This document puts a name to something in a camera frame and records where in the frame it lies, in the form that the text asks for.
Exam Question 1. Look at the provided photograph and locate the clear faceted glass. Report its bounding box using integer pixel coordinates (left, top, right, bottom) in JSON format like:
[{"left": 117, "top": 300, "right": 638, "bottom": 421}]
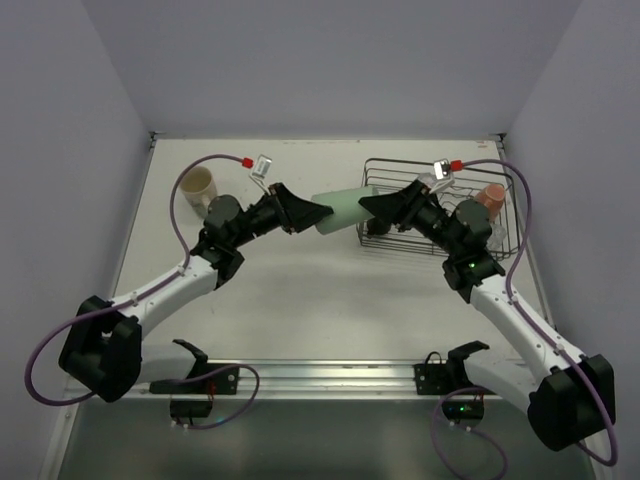
[
  {"left": 417, "top": 172, "right": 438, "bottom": 190},
  {"left": 487, "top": 223, "right": 507, "bottom": 251}
]

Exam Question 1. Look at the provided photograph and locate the right black controller box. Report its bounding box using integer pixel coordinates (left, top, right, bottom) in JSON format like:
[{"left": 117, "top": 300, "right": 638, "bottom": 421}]
[{"left": 441, "top": 397, "right": 485, "bottom": 426}]

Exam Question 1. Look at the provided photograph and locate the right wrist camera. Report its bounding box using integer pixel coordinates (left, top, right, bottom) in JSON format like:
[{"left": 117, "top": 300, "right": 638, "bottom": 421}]
[{"left": 433, "top": 159, "right": 452, "bottom": 180}]

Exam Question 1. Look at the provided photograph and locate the beige ceramic mug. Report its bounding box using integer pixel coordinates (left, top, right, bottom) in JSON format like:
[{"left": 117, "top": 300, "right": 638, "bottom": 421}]
[{"left": 179, "top": 166, "right": 218, "bottom": 218}]

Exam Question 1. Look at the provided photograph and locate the pink dotted mug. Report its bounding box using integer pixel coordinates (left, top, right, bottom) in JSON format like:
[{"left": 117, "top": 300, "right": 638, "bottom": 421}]
[{"left": 474, "top": 183, "right": 506, "bottom": 222}]

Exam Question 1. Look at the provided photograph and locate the aluminium mounting rail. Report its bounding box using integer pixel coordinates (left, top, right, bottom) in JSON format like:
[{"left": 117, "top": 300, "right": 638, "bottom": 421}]
[{"left": 64, "top": 357, "right": 591, "bottom": 401}]

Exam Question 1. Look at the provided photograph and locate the small dark brown cup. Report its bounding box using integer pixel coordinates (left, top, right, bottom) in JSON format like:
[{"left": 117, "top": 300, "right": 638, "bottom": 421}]
[{"left": 366, "top": 218, "right": 391, "bottom": 238}]

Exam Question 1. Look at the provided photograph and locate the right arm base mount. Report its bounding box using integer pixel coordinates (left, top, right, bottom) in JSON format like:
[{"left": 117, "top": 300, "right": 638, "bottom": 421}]
[{"left": 413, "top": 340, "right": 494, "bottom": 396}]

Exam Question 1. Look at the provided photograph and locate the black controller box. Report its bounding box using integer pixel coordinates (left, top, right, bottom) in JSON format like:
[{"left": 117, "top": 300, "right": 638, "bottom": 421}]
[
  {"left": 441, "top": 397, "right": 485, "bottom": 426},
  {"left": 169, "top": 399, "right": 213, "bottom": 424}
]

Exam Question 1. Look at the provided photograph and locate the black wire dish rack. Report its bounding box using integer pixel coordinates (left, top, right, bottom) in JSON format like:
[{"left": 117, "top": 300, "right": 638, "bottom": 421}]
[{"left": 354, "top": 157, "right": 522, "bottom": 263}]

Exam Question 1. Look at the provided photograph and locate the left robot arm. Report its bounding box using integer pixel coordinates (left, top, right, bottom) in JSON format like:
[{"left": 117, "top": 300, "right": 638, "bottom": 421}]
[{"left": 59, "top": 183, "right": 334, "bottom": 403}]

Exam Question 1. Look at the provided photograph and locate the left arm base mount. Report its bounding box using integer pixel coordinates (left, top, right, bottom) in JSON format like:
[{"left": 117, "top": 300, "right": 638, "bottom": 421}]
[{"left": 140, "top": 339, "right": 240, "bottom": 396}]

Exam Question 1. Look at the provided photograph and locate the left black controller box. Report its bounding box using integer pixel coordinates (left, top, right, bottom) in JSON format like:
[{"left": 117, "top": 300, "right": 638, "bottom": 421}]
[{"left": 169, "top": 399, "right": 213, "bottom": 424}]

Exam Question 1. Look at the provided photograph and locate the light green tall cup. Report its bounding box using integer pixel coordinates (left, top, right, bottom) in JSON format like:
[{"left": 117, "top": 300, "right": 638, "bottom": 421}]
[{"left": 311, "top": 186, "right": 379, "bottom": 235}]

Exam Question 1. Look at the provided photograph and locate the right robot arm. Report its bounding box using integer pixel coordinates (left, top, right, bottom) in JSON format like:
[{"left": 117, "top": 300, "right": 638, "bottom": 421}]
[{"left": 359, "top": 181, "right": 616, "bottom": 451}]

